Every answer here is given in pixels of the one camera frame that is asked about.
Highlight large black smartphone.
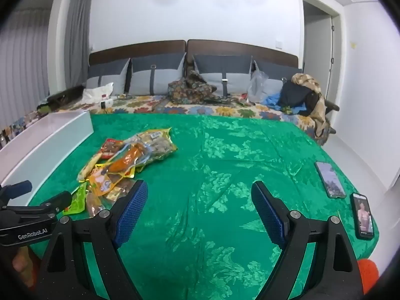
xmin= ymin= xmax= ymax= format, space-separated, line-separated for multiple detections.
xmin=314 ymin=161 xmax=347 ymax=199

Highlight blue cloth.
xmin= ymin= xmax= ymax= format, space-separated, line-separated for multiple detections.
xmin=261 ymin=93 xmax=310 ymax=113

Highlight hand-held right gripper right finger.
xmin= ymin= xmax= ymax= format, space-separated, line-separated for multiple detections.
xmin=251 ymin=180 xmax=366 ymax=300

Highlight dark wooden bedside table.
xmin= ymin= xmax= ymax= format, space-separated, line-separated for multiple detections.
xmin=37 ymin=86 xmax=84 ymax=115

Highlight white storage box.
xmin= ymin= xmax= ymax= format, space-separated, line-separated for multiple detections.
xmin=0 ymin=110 xmax=94 ymax=208

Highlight clear plastic bag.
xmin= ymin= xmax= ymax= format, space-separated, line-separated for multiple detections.
xmin=247 ymin=69 xmax=270 ymax=104

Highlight scattered small colourful wrappers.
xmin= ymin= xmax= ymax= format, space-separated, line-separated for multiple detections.
xmin=231 ymin=93 xmax=251 ymax=106

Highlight black bag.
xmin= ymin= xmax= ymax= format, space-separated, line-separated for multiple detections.
xmin=277 ymin=83 xmax=316 ymax=108

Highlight grey two-tone pillow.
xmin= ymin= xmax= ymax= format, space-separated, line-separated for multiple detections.
xmin=128 ymin=52 xmax=187 ymax=97
xmin=252 ymin=60 xmax=303 ymax=101
xmin=192 ymin=54 xmax=253 ymax=98
xmin=86 ymin=58 xmax=131 ymax=96

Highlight dark floral cloth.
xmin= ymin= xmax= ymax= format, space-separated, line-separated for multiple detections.
xmin=168 ymin=69 xmax=232 ymax=105

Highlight grey curtain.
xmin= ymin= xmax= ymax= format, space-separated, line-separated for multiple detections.
xmin=64 ymin=0 xmax=94 ymax=88

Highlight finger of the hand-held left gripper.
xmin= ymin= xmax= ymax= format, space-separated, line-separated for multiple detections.
xmin=0 ymin=180 xmax=33 ymax=206
xmin=19 ymin=190 xmax=73 ymax=217

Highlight person's left hand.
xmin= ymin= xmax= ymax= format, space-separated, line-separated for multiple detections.
xmin=12 ymin=246 xmax=41 ymax=288

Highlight white door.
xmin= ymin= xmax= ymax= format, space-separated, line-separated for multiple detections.
xmin=301 ymin=0 xmax=342 ymax=104

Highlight floral bedsheet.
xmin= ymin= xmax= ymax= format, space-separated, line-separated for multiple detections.
xmin=0 ymin=94 xmax=332 ymax=146

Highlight green patterned blanket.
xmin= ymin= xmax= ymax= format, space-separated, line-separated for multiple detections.
xmin=28 ymin=112 xmax=380 ymax=300

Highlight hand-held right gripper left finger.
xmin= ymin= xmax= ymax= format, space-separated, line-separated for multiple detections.
xmin=34 ymin=179 xmax=149 ymax=300

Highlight white plastic bag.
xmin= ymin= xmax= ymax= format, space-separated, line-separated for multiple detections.
xmin=82 ymin=83 xmax=115 ymax=104

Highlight small black smartphone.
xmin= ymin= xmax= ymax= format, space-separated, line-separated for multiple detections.
xmin=350 ymin=193 xmax=375 ymax=241

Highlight pile of snack packets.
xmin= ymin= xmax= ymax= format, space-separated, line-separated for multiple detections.
xmin=62 ymin=127 xmax=179 ymax=219

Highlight black chair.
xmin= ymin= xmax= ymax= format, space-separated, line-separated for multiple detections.
xmin=304 ymin=92 xmax=340 ymax=136

